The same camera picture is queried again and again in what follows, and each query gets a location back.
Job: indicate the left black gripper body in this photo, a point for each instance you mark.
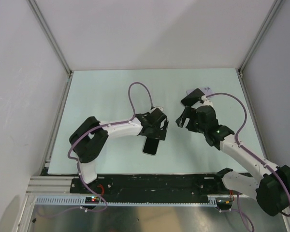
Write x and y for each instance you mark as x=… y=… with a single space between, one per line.
x=157 y=133

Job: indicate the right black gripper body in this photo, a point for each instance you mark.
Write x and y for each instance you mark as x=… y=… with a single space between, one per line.
x=200 y=127

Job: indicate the black screen phone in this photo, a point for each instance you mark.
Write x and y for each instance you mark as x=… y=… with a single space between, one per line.
x=150 y=145
x=192 y=98

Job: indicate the clear phone case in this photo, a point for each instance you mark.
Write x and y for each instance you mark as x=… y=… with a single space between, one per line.
x=149 y=154

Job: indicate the purple phone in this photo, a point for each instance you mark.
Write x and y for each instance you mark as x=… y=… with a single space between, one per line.
x=205 y=90

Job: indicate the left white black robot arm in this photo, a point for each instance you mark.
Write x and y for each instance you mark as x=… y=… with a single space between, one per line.
x=89 y=139

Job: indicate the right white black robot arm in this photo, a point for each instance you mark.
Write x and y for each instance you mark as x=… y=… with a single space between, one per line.
x=268 y=183

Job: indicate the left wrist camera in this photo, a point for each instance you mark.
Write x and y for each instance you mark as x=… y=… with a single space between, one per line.
x=157 y=107

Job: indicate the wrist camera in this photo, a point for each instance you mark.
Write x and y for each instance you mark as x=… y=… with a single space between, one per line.
x=157 y=107
x=205 y=101

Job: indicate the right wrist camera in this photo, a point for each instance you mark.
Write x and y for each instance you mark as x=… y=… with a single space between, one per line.
x=205 y=101

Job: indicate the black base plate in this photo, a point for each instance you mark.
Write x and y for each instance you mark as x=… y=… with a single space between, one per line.
x=157 y=188

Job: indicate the white slotted cable duct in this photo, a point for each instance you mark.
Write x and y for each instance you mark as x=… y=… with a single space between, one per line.
x=88 y=200

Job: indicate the aluminium front rail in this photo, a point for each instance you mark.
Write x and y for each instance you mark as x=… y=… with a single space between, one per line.
x=42 y=185

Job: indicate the right aluminium frame post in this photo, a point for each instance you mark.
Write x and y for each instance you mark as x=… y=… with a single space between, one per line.
x=268 y=21

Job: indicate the aluminium frame post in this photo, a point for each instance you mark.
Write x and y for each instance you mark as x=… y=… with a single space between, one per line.
x=49 y=35
x=268 y=21

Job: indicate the left aluminium frame post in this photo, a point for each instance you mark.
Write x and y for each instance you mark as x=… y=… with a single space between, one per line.
x=49 y=35

